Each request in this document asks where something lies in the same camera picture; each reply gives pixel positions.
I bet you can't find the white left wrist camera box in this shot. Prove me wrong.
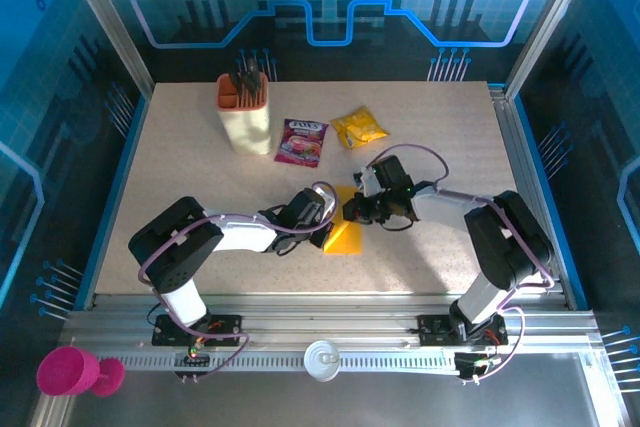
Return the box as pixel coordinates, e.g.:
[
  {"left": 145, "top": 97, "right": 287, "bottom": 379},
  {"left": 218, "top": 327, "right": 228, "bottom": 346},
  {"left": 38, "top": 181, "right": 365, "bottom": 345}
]
[{"left": 312, "top": 185, "right": 341, "bottom": 214}]

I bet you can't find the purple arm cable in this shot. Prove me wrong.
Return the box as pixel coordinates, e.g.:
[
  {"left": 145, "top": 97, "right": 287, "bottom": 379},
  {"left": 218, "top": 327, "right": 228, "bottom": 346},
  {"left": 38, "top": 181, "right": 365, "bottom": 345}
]
[
  {"left": 369, "top": 143, "right": 556, "bottom": 386},
  {"left": 138, "top": 181, "right": 341, "bottom": 384}
]

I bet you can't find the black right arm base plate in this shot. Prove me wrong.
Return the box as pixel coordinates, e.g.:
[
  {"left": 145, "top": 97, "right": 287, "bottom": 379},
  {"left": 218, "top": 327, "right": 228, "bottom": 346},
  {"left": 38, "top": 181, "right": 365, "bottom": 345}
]
[{"left": 417, "top": 314, "right": 509, "bottom": 347}]

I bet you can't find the aluminium frame rail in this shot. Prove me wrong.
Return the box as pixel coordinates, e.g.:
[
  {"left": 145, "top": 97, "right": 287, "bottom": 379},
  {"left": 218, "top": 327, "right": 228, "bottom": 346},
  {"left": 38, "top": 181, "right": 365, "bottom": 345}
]
[{"left": 59, "top": 293, "right": 601, "bottom": 363}]

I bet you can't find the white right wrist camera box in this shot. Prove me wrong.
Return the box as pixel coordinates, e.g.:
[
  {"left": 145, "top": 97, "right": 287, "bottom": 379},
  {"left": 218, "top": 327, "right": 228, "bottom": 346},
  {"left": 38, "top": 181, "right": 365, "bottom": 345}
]
[{"left": 354, "top": 166, "right": 382, "bottom": 196}]

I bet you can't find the slotted grey cable duct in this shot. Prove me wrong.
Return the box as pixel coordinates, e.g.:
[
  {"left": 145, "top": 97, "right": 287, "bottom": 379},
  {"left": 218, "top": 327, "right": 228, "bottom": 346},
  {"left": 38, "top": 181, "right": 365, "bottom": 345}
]
[{"left": 110, "top": 350, "right": 462, "bottom": 374}]

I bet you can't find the cream knife block orange top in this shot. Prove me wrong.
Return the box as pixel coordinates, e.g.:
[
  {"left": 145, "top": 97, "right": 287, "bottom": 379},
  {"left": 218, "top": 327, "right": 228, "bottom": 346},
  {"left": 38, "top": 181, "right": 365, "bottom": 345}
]
[{"left": 215, "top": 72, "right": 275, "bottom": 157}]

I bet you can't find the pink plastic goblet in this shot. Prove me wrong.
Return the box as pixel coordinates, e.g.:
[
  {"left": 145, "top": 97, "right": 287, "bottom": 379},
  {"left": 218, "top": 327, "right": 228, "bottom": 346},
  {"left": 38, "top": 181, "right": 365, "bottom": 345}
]
[{"left": 35, "top": 345, "right": 126, "bottom": 398}]

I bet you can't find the yellow snack bag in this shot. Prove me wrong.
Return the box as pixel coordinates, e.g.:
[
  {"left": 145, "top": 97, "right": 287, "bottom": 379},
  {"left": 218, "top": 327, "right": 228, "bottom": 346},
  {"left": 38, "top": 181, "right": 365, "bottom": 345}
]
[{"left": 329, "top": 105, "right": 391, "bottom": 151}]

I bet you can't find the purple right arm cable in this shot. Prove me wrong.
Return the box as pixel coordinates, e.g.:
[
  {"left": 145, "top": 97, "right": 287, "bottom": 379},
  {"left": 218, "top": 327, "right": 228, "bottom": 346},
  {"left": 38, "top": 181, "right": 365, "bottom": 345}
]
[{"left": 369, "top": 143, "right": 556, "bottom": 386}]

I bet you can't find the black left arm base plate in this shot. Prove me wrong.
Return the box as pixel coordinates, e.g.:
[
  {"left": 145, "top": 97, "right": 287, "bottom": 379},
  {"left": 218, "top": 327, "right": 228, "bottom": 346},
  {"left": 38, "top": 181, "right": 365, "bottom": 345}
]
[{"left": 151, "top": 314, "right": 244, "bottom": 348}]

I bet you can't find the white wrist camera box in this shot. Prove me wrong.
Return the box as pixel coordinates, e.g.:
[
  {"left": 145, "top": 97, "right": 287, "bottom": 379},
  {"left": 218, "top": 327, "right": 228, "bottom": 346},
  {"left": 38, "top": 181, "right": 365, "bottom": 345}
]
[
  {"left": 312, "top": 185, "right": 341, "bottom": 214},
  {"left": 354, "top": 166, "right": 382, "bottom": 196}
]

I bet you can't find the purple candy bag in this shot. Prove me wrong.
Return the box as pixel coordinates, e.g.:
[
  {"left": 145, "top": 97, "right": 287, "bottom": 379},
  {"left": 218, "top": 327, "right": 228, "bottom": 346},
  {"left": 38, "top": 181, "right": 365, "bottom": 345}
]
[{"left": 273, "top": 119, "right": 331, "bottom": 170}]

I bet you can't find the small LED circuit board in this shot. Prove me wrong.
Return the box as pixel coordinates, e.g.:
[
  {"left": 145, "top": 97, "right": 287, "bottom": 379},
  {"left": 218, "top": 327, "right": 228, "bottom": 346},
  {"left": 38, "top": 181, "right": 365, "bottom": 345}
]
[
  {"left": 183, "top": 332, "right": 211, "bottom": 366},
  {"left": 453, "top": 350, "right": 501, "bottom": 382}
]

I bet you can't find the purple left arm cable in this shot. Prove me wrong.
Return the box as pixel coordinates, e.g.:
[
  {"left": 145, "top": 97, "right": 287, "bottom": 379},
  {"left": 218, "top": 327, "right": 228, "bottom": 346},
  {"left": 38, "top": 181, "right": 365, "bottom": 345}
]
[{"left": 138, "top": 181, "right": 341, "bottom": 384}]

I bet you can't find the aluminium side rail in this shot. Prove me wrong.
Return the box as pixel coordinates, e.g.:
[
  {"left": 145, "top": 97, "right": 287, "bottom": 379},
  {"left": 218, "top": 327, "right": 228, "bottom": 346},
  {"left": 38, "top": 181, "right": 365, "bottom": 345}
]
[{"left": 487, "top": 82, "right": 576, "bottom": 311}]

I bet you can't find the aluminium frame post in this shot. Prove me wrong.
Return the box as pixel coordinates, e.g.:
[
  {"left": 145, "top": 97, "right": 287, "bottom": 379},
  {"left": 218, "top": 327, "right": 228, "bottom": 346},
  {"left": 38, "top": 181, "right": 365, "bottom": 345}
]
[
  {"left": 53, "top": 0, "right": 156, "bottom": 98},
  {"left": 502, "top": 0, "right": 601, "bottom": 98}
]

